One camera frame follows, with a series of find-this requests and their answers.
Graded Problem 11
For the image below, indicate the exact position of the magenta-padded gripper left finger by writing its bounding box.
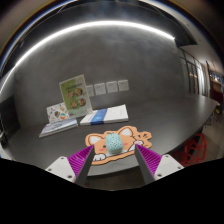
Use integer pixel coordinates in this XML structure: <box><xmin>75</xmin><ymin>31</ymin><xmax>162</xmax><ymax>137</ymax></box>
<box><xmin>45</xmin><ymin>144</ymin><xmax>96</xmax><ymax>188</ymax></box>

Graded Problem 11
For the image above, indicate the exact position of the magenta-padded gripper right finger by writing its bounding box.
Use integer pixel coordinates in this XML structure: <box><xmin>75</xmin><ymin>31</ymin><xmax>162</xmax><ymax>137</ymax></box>
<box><xmin>134</xmin><ymin>143</ymin><xmax>185</xmax><ymax>185</ymax></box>

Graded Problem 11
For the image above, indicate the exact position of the mint green computer mouse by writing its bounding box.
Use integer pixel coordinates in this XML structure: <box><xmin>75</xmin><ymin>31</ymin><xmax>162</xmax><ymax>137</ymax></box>
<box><xmin>105</xmin><ymin>132</ymin><xmax>124</xmax><ymax>155</ymax></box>

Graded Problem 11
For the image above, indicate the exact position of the orange corgi-shaped mouse pad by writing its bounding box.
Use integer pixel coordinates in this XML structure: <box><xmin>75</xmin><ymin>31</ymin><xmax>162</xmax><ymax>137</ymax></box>
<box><xmin>84</xmin><ymin>125</ymin><xmax>153</xmax><ymax>166</ymax></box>

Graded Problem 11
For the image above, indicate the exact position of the grey magazine stack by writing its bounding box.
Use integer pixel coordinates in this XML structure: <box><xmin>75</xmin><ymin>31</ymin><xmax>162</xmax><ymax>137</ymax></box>
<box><xmin>38</xmin><ymin>117</ymin><xmax>79</xmax><ymax>139</ymax></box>

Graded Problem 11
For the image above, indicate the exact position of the red metal chair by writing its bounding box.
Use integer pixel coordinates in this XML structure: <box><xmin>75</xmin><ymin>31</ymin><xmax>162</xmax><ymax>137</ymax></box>
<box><xmin>172</xmin><ymin>133</ymin><xmax>208</xmax><ymax>168</ymax></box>

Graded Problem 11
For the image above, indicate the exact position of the white colourful picture card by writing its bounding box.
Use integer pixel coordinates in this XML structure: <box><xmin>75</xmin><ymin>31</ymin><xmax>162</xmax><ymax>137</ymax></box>
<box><xmin>45</xmin><ymin>101</ymin><xmax>70</xmax><ymax>124</ymax></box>

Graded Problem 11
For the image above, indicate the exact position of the white and blue book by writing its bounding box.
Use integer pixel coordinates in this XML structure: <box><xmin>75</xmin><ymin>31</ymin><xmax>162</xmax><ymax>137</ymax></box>
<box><xmin>79</xmin><ymin>103</ymin><xmax>130</xmax><ymax>126</ymax></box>

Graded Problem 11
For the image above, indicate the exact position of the green menu sign stand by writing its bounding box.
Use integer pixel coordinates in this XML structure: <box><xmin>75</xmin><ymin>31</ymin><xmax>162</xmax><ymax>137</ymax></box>
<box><xmin>58</xmin><ymin>74</ymin><xmax>93</xmax><ymax>119</ymax></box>

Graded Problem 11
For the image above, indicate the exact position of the dark-framed glass door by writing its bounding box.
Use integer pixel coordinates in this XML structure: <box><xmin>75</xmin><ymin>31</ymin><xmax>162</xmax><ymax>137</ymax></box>
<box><xmin>176</xmin><ymin>46</ymin><xmax>208</xmax><ymax>98</ymax></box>

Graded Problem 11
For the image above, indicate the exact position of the white ceiling light strip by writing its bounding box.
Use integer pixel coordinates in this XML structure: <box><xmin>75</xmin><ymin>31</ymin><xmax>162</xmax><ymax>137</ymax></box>
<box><xmin>0</xmin><ymin>20</ymin><xmax>176</xmax><ymax>95</ymax></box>

